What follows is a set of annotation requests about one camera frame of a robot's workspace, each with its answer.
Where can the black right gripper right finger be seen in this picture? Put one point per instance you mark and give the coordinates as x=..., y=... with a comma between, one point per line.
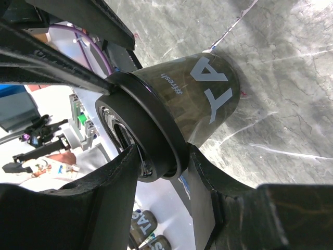
x=228, y=214

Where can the spare dark cup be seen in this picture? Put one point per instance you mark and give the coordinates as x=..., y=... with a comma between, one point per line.
x=160, y=242
x=143, y=224

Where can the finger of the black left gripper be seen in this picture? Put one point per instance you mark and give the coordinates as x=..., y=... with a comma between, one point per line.
x=94, y=16
x=27, y=60

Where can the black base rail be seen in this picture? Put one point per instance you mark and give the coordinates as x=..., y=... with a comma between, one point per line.
x=120, y=59

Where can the dark translucent coffee cup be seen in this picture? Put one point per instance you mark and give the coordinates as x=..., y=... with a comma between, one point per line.
x=200, y=91

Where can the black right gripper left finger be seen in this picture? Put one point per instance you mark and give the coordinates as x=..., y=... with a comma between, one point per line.
x=93, y=212

